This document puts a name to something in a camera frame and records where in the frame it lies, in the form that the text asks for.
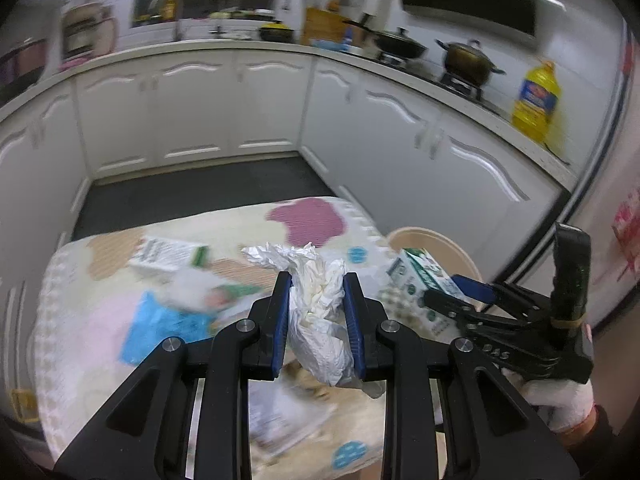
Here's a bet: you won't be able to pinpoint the white plastic bag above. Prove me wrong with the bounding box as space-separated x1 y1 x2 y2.
242 243 385 399

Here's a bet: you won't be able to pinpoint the yellow cooking oil bottle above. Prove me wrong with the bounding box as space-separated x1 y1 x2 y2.
511 60 561 144

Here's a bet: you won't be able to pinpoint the white paper sheet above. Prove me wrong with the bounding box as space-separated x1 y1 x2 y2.
248 379 335 458

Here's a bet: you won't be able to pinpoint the green white box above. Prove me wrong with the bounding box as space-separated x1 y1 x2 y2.
128 235 209 274

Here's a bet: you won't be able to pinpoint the blue plastic wrapper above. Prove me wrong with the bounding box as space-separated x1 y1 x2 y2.
119 292 216 366

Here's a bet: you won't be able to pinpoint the black wok with lid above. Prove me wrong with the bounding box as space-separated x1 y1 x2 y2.
343 13 426 60

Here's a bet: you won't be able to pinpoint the green white milk carton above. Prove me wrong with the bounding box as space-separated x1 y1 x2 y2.
384 247 484 344

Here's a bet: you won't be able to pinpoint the dark stock pot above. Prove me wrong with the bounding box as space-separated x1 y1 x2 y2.
435 39 506 87

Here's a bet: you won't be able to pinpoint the white lower kitchen cabinets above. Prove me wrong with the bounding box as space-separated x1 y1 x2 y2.
1 41 577 422

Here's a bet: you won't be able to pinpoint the patterned table cloth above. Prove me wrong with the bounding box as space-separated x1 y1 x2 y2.
31 195 449 478

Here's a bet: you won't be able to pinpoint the wooden cutting board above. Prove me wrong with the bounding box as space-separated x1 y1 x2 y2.
300 8 347 46

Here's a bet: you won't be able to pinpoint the gas stove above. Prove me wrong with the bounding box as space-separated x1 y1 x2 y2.
375 51 503 115

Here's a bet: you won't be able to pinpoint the beige plastic trash bin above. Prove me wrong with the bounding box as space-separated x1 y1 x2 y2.
386 226 483 282

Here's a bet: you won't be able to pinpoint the right hand white glove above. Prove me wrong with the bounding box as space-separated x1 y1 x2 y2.
503 370 597 434

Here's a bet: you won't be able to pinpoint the yellow black casserole pot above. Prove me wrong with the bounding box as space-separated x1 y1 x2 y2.
258 21 295 44

